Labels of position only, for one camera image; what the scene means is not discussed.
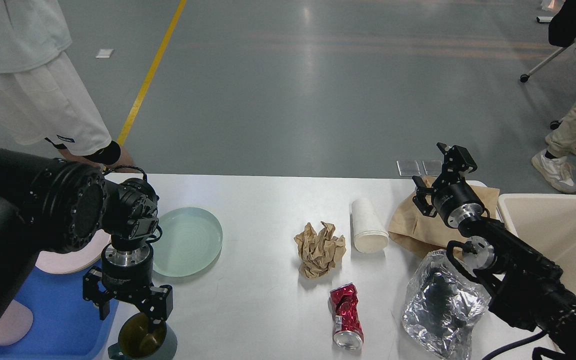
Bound white paper cup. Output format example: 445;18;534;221
350;198;389;254

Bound silver foil bag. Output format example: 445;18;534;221
402;249;490;360

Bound crumpled brown paper ball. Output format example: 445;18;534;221
294;221;346;280

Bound brown paper bag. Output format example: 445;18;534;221
388;175;500;259

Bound beige plastic bin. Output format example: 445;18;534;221
497;193;576;294

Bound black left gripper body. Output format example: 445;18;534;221
102;243;154;303

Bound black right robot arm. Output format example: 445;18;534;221
413;142;576;360

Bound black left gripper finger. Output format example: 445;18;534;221
82;269;112;321
141;284;174;332

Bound dark teal mug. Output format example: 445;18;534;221
107;313;178;360

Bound person in beige trousers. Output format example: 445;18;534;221
531;101;576;194

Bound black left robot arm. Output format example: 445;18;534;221
0;148;174;333

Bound metal floor plates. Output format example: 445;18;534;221
396;160;442;177

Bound person in white shorts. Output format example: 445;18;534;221
0;0;137;173

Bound pink plate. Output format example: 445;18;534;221
35;229;111;275

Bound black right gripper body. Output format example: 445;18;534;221
430;167;485;229

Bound crushed red soda can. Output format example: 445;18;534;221
329;283;364;350

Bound light green plate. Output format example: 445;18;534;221
153;207;223;277

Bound blue plastic tray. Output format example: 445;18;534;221
0;268;118;360

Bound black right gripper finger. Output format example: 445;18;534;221
436;142;478;187
412;175;437;218

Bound pink mug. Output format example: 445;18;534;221
0;300;34;346

